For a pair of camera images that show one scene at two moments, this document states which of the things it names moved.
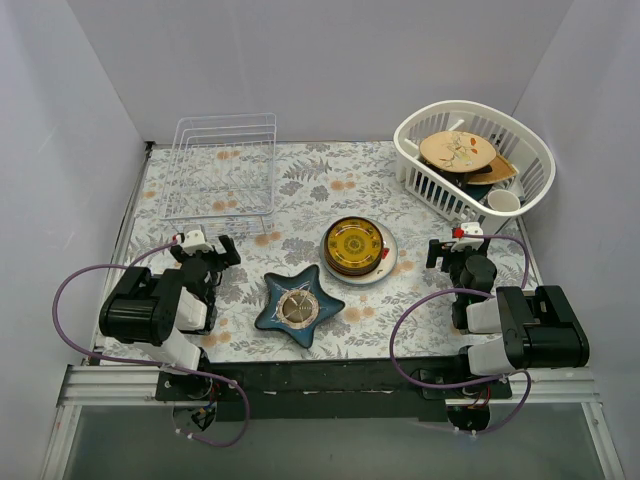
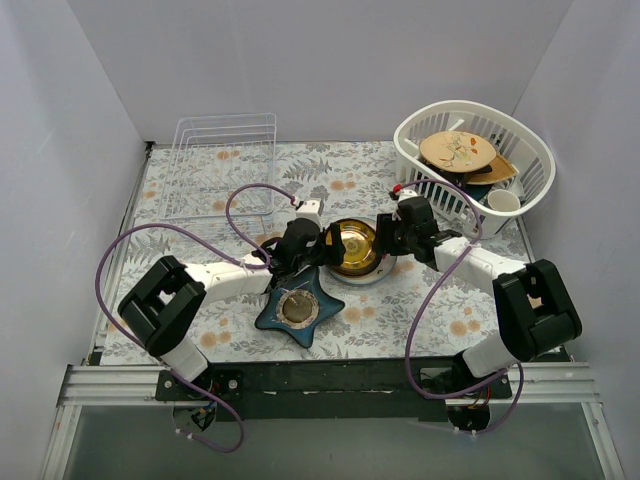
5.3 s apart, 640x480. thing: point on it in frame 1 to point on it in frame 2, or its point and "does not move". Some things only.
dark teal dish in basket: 475,191 does not move
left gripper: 211,254 to 323,246
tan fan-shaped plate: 501,170 does not move
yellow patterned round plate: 353,245 does not move
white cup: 503,200 does not move
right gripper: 451,256 to 386,238
